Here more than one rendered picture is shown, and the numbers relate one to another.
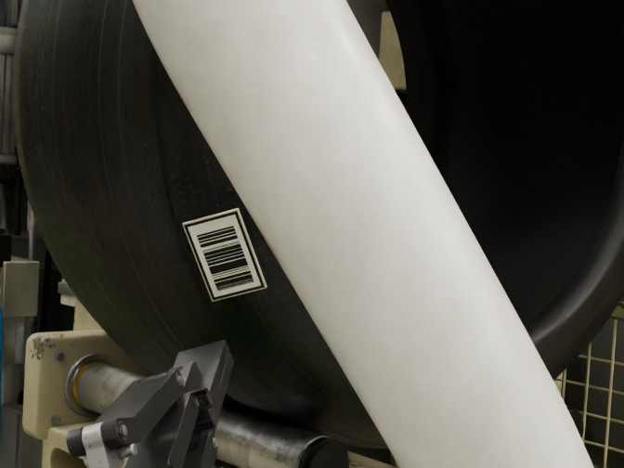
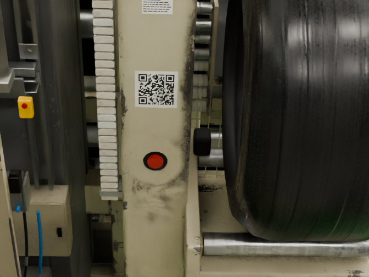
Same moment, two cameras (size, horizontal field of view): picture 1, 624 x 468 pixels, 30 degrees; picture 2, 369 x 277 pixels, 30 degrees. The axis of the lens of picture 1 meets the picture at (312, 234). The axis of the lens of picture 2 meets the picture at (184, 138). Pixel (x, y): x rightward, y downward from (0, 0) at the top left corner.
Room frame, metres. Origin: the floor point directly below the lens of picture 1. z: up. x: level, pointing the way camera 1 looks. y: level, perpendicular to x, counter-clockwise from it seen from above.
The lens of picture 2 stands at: (0.53, 1.00, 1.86)
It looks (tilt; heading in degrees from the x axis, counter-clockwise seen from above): 36 degrees down; 308
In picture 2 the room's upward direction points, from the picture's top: 2 degrees clockwise
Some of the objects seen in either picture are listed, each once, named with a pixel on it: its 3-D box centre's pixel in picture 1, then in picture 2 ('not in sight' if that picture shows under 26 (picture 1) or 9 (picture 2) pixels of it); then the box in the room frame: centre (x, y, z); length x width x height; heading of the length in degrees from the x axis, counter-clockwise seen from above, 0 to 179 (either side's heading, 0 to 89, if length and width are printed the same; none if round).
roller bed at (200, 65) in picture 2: not in sight; (173, 48); (1.47, -0.16, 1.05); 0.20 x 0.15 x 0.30; 40
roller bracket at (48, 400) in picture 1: (207, 373); (191, 197); (1.20, 0.10, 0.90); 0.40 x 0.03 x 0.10; 130
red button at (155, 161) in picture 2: not in sight; (155, 160); (1.20, 0.21, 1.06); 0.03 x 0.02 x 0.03; 40
